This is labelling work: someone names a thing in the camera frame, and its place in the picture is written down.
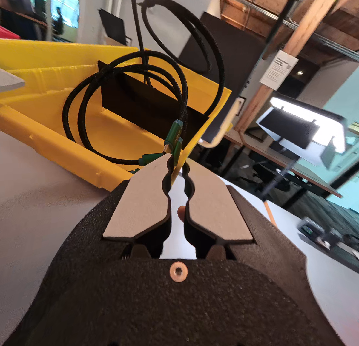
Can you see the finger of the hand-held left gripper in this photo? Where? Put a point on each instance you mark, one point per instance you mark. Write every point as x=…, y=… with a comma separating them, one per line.
x=8, y=81

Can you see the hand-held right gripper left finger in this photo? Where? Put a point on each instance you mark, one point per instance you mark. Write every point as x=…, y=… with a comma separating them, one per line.
x=134, y=206

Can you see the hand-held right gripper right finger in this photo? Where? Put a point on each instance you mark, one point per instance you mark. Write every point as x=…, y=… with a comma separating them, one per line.
x=218, y=211

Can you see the yellow plastic bin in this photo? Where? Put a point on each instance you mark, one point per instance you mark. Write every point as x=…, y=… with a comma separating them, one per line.
x=42, y=79

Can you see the person's right hand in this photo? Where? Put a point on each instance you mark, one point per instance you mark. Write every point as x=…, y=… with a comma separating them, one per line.
x=181, y=213

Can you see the black bin divider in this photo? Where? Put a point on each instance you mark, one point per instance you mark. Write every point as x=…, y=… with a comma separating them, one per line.
x=145, y=107

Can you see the dark electronic device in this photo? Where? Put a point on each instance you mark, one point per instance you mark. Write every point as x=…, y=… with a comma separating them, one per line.
x=322, y=234

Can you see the black background panel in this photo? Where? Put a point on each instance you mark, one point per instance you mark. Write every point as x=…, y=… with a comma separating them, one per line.
x=113, y=25

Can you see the white paper notice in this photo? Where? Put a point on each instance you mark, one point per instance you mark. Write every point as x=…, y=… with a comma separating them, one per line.
x=277, y=68

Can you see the black stand pole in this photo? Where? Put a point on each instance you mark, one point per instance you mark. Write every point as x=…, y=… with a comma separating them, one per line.
x=282, y=15

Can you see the wooden post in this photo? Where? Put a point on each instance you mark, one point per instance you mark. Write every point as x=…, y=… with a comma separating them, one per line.
x=311, y=23

